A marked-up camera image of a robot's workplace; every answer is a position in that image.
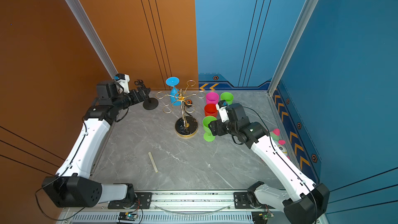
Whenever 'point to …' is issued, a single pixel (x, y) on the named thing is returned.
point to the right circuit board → (260, 217)
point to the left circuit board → (129, 216)
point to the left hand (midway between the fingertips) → (144, 89)
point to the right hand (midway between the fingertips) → (216, 122)
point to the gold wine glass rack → (186, 126)
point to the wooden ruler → (153, 162)
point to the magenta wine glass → (212, 98)
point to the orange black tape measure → (188, 102)
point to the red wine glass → (211, 109)
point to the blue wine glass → (172, 82)
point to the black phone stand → (149, 104)
